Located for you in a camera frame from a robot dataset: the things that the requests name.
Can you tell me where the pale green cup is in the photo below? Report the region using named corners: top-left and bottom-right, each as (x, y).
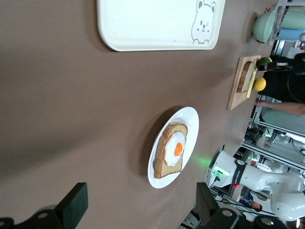
top-left (280, 8), bottom-right (305, 31)

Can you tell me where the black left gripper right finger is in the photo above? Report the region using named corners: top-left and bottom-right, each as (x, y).
top-left (195, 182), bottom-right (221, 226)

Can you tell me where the mint green bowl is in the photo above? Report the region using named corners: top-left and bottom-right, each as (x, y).
top-left (252, 10), bottom-right (277, 43)

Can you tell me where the fried egg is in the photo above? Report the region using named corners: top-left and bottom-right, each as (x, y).
top-left (163, 133), bottom-right (186, 167)

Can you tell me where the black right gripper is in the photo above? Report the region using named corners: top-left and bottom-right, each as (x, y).
top-left (270, 61), bottom-right (294, 72)

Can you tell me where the cream tray with bear print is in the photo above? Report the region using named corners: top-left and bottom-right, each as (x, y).
top-left (96, 0), bottom-right (226, 52)

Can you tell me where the bamboo cutting board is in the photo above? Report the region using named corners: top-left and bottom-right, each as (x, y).
top-left (227, 55), bottom-right (262, 111)

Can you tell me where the light blue cup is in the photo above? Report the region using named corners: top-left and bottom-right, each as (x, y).
top-left (278, 28), bottom-right (303, 41)

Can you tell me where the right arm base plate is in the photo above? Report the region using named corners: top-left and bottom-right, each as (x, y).
top-left (204, 166), bottom-right (216, 189)

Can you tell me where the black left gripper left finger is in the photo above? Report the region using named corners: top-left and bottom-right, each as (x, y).
top-left (54, 182), bottom-right (89, 229)

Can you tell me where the white wire rack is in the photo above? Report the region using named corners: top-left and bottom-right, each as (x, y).
top-left (268, 0), bottom-right (288, 46)

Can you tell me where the dark green avocado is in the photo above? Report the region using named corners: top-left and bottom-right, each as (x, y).
top-left (257, 57), bottom-right (272, 72)

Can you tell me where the plain bread slice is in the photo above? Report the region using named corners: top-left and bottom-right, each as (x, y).
top-left (236, 61), bottom-right (257, 93)

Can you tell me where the seated person blue shirt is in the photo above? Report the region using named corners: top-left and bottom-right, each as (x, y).
top-left (239, 194), bottom-right (263, 213)

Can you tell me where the bread slice under egg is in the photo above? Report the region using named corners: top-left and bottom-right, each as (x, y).
top-left (153, 121), bottom-right (189, 179)

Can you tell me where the bare person forearm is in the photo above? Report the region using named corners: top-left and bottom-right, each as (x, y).
top-left (268, 102), bottom-right (305, 116)

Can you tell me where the aluminium frame structure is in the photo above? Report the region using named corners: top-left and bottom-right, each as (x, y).
top-left (243, 104), bottom-right (305, 172)

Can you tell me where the round white plate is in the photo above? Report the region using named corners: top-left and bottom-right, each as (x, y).
top-left (147, 106), bottom-right (200, 189)

